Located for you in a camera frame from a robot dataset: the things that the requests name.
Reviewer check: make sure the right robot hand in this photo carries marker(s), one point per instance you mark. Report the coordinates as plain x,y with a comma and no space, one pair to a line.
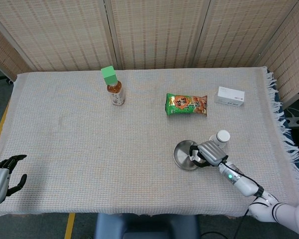
211,152

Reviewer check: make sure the white die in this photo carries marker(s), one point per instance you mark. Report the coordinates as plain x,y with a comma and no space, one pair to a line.
194,157

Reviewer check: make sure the white round object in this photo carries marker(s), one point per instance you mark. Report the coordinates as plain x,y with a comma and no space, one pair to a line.
223,137

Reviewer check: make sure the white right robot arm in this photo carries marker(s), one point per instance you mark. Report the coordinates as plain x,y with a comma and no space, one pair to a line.
241,184

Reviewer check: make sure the round silver metal bowl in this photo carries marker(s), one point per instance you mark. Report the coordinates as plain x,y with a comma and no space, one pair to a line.
182,154

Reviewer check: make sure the green snack bag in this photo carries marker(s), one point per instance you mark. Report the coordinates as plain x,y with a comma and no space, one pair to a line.
185,104

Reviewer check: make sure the white carton box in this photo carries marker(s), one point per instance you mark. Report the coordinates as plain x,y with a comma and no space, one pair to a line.
229,97

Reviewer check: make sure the blue table skirt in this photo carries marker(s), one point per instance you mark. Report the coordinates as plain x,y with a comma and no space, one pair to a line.
281,117

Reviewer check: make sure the grey metal stand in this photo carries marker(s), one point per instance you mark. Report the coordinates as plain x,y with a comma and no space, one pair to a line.
295,122

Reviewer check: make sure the beige woven tablecloth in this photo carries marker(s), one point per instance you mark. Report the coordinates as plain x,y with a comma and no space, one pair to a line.
89,137

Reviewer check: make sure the amber tea bottle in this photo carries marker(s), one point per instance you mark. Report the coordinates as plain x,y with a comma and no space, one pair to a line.
117,95

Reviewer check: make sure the bamboo screen panel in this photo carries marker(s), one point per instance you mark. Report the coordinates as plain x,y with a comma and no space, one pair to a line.
2,57
59,32
159,32
289,57
239,32

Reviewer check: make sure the green foam block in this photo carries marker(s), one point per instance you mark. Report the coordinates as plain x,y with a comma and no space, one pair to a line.
109,75

